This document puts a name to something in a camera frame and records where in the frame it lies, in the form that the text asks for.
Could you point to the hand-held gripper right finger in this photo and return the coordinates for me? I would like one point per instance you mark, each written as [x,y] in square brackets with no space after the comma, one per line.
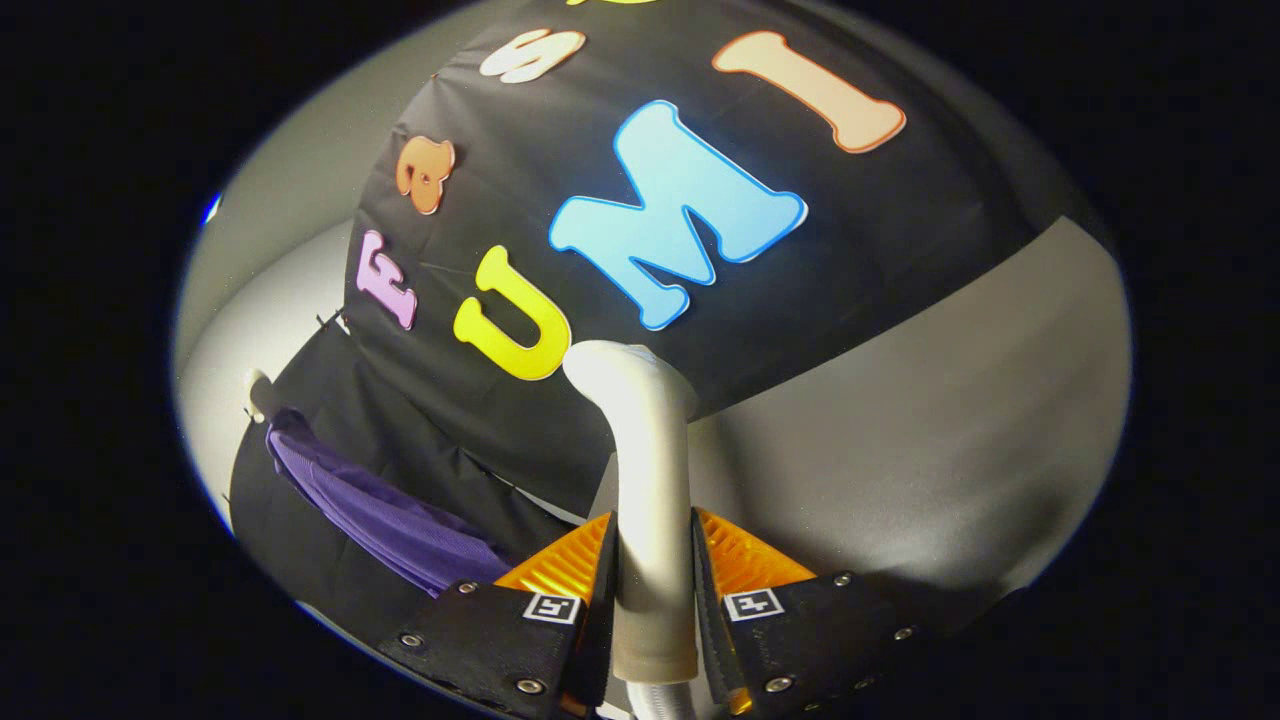
[810,640]

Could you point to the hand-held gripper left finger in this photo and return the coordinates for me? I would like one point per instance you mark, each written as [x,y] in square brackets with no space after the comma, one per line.
[500,640]

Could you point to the purple jacket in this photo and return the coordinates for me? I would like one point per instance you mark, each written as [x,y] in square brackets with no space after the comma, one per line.
[400,520]

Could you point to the white garment steamer head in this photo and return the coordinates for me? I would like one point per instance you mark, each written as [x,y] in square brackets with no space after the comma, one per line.
[650,500]

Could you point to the white clothes hanger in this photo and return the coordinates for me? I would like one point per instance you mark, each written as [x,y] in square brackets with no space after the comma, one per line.
[258,392]

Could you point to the grey cabinet with dark top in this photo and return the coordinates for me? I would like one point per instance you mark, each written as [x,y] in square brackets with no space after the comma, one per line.
[900,450]

